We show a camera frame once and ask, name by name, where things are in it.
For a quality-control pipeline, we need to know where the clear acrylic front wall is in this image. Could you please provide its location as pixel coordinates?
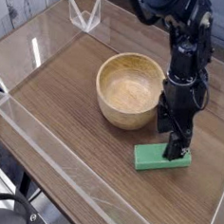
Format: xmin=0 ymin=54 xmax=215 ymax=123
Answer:
xmin=0 ymin=87 xmax=150 ymax=224

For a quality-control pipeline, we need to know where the clear acrylic corner bracket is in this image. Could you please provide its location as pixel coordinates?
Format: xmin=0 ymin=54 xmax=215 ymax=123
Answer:
xmin=68 ymin=0 xmax=102 ymax=33

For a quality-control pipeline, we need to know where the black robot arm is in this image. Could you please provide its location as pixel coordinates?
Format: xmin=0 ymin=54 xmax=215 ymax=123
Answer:
xmin=129 ymin=0 xmax=214 ymax=160

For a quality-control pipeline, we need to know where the grey metal base plate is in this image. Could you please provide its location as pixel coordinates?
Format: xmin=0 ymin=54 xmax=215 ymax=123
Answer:
xmin=28 ymin=202 xmax=55 ymax=224

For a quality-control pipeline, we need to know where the black cable bottom left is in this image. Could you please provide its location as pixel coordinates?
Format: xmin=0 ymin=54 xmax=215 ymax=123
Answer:
xmin=0 ymin=193 xmax=37 ymax=224

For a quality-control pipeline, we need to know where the black table leg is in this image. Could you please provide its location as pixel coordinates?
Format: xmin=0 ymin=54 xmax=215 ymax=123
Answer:
xmin=19 ymin=173 xmax=31 ymax=196

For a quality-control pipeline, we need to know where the green rectangular block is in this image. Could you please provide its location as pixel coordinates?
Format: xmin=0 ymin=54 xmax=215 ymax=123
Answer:
xmin=134 ymin=143 xmax=192 ymax=171

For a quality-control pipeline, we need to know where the brown wooden bowl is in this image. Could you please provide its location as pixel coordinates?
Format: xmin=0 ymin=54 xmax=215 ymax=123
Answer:
xmin=96 ymin=52 xmax=165 ymax=131

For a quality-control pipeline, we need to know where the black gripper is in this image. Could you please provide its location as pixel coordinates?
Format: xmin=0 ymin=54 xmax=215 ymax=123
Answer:
xmin=153 ymin=71 xmax=212 ymax=165

